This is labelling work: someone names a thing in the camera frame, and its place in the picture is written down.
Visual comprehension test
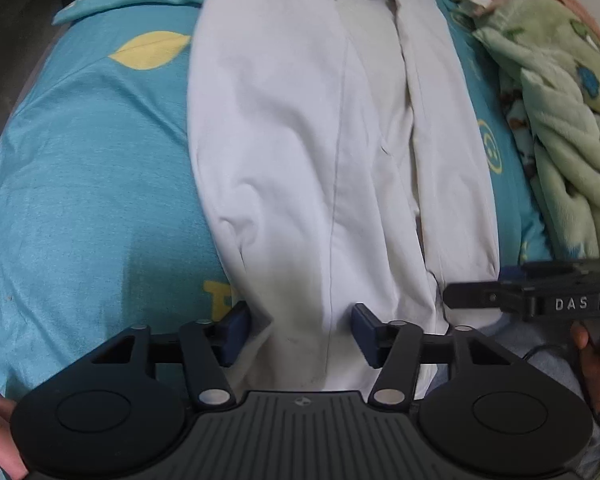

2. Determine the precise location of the teal patterned bed sheet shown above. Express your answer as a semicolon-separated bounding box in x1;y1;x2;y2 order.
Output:
0;0;550;400

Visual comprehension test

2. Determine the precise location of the white garment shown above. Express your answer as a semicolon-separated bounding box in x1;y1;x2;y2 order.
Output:
187;0;500;392

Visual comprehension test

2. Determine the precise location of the green fleece blanket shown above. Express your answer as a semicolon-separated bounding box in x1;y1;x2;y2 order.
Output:
452;0;600;260

